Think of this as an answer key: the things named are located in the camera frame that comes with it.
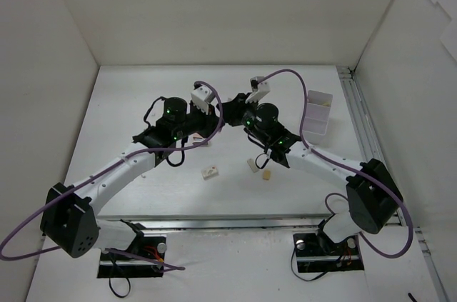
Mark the white eraser red logo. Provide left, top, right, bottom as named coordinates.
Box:
left=201, top=166, right=219, bottom=180

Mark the white worn eraser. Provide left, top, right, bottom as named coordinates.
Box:
left=246, top=158, right=259, bottom=173

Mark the small tan eraser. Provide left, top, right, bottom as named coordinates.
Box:
left=262, top=170, right=271, bottom=181

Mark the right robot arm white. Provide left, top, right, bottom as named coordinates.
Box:
left=222, top=93, right=403, bottom=253

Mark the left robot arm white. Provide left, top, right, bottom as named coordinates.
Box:
left=40, top=98, right=223, bottom=259

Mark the eraser with pink sleeve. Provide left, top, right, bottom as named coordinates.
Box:
left=191, top=134, right=211, bottom=147

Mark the clear divided organizer container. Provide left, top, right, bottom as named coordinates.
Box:
left=302, top=90, right=333, bottom=144

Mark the black object bottom right corner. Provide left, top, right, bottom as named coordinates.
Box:
left=408, top=292, right=418, bottom=302

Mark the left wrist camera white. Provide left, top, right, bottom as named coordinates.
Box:
left=191, top=84, right=215, bottom=115

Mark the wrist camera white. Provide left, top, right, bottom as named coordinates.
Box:
left=246, top=76, right=271, bottom=104
left=191, top=84, right=215, bottom=115

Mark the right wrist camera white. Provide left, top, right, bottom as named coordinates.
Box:
left=246, top=76, right=271, bottom=104

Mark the aluminium rail frame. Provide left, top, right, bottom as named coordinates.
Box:
left=53, top=66, right=451, bottom=302

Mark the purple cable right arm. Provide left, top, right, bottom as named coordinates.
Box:
left=260, top=69, right=415, bottom=257

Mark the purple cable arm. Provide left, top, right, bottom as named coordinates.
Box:
left=260, top=69, right=415, bottom=257
left=0, top=80, right=224, bottom=273

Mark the black cable right base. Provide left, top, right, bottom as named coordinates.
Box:
left=288, top=244, right=343, bottom=279

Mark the black cable base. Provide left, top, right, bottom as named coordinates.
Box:
left=108, top=262, right=131, bottom=298
left=288, top=244, right=343, bottom=279

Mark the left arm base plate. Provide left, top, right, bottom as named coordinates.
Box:
left=96, top=236, right=166, bottom=278

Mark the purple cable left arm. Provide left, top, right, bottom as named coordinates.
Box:
left=0, top=80, right=224, bottom=273

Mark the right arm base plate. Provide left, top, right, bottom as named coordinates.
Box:
left=291, top=233, right=364, bottom=276

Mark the black cable left base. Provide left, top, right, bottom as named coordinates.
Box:
left=108, top=262, right=131, bottom=298

